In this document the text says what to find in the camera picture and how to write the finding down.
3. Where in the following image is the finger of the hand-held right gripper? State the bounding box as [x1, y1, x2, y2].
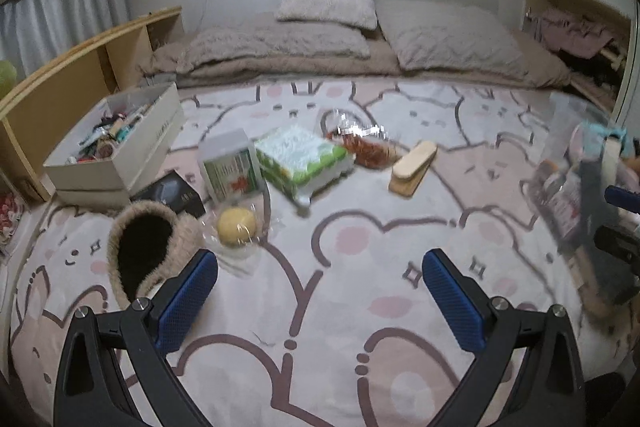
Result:
[594, 227, 640, 265]
[604, 186, 640, 208]

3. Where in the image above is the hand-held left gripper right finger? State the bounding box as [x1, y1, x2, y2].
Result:
[422, 248, 586, 427]

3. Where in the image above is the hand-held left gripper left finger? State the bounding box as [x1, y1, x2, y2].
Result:
[52, 248, 219, 427]

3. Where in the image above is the blue wet wipes pack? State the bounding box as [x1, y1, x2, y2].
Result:
[582, 122, 633, 158]

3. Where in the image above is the clear plastic bag of items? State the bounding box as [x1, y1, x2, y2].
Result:
[520, 92, 640, 323]

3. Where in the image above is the black and cream case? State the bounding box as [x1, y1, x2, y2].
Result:
[575, 139, 623, 233]

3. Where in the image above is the beige fuzzy slipper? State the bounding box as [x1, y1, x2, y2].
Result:
[107, 201, 203, 308]

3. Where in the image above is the yellow ball in wrapper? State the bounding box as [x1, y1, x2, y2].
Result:
[202, 202, 273, 278]

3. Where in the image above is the white louvre door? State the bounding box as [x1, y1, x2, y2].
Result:
[612, 52, 640, 128]

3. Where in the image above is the black box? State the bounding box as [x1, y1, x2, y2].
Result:
[130, 169, 207, 220]

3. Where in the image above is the printed blanket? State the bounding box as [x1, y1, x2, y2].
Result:
[7, 77, 640, 427]

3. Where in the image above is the green white box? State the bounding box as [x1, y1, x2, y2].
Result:
[198, 128, 263, 204]

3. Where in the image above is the tan blanket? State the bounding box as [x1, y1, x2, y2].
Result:
[140, 14, 573, 90]

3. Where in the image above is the white storage box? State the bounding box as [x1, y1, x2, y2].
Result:
[42, 84, 186, 210]

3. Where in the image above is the pile of clothes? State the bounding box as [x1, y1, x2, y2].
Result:
[532, 4, 631, 78]

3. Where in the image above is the green tissue pack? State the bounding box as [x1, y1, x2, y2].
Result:
[255, 125, 356, 208]

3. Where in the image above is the pile of cosmetics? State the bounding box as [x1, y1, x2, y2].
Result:
[65, 99, 161, 165]

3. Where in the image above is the wooden closet niche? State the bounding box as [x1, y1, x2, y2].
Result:
[522, 0, 640, 108]

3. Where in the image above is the quilted beige pillow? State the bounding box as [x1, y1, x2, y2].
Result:
[377, 0, 546, 78]

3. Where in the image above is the wooden shelf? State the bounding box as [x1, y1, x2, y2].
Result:
[0, 6, 183, 202]

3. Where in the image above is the folded beige duvet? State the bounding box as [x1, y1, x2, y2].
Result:
[140, 12, 372, 75]

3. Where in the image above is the green plush toy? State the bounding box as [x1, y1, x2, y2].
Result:
[0, 61, 17, 95]

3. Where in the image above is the grey curtain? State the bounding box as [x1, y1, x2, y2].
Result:
[0, 0, 131, 62]

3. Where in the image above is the orange cord in clear bag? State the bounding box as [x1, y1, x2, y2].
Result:
[320, 107, 406, 170]

